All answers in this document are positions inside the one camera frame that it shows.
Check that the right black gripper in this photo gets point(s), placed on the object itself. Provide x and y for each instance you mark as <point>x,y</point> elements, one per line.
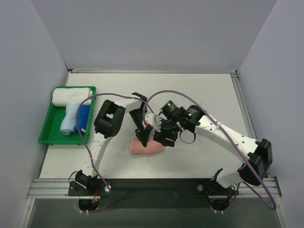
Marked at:
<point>163,137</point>

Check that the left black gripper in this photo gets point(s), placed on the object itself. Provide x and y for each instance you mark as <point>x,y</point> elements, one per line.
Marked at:
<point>141,132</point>

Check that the pink towel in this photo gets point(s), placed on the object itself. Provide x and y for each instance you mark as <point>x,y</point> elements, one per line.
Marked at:
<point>153,147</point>

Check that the light blue towel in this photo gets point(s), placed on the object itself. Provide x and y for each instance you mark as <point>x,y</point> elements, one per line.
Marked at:
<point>69,121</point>

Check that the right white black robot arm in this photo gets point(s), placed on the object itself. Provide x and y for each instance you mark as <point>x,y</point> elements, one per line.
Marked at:
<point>255,156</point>

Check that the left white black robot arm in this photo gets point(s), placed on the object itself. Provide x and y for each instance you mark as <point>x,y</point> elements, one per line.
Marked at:
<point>108,123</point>

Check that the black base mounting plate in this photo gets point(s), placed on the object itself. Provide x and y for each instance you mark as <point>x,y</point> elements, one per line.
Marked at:
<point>152,194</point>

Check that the rolled dark blue towel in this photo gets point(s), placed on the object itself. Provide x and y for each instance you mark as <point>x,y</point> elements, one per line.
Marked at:
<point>83,115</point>

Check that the rolled white towel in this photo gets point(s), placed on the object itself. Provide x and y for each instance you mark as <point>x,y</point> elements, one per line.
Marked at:
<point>76,95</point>

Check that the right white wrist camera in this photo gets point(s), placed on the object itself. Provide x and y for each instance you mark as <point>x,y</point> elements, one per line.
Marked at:
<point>155,121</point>

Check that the aluminium front rail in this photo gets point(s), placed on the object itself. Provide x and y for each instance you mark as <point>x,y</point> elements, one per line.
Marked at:
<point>58,189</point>

